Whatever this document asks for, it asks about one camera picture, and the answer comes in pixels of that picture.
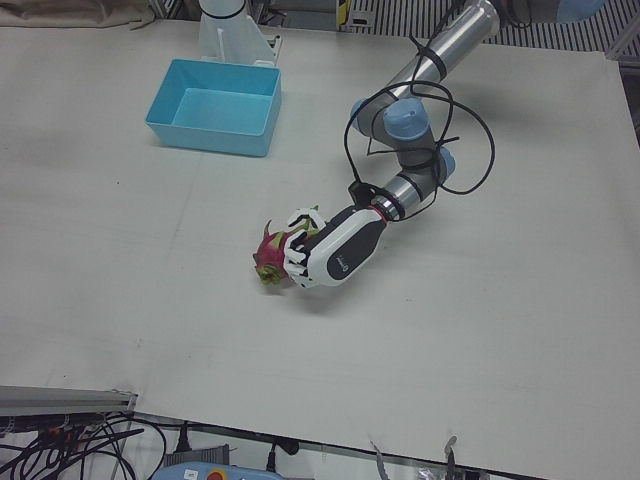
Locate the aluminium rail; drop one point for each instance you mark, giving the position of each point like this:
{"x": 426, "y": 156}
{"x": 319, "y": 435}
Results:
{"x": 60, "y": 397}

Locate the white camera stand base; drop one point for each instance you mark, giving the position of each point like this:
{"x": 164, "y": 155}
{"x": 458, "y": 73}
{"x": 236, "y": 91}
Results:
{"x": 225, "y": 35}

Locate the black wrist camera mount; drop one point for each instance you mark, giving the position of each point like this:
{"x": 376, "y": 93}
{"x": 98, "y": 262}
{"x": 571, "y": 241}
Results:
{"x": 361, "y": 191}

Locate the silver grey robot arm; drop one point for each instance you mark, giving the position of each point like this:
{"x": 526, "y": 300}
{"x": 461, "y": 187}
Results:
{"x": 450, "y": 45}

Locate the striped vent grille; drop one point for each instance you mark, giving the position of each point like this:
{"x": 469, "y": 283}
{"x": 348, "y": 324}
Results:
{"x": 390, "y": 12}

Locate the aluminium frame profile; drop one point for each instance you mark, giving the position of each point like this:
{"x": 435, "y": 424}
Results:
{"x": 625, "y": 42}

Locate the yellow black striped post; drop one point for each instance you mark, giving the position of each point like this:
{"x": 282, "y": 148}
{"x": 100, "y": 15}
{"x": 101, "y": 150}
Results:
{"x": 343, "y": 10}

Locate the beige cloth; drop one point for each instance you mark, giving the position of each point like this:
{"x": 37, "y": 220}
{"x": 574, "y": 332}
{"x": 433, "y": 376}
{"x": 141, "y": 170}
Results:
{"x": 75, "y": 12}

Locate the pink green dragon fruit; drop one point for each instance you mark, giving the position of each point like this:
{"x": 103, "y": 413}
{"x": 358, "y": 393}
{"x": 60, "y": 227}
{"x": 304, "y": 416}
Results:
{"x": 270, "y": 250}

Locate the light blue plastic bin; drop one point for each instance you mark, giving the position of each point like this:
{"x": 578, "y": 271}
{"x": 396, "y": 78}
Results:
{"x": 210, "y": 135}

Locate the blue teach pendant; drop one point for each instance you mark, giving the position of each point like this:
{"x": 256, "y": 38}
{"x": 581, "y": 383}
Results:
{"x": 200, "y": 472}

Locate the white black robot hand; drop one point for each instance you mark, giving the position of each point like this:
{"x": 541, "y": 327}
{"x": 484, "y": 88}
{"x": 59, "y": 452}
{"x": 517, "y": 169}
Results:
{"x": 345, "y": 245}

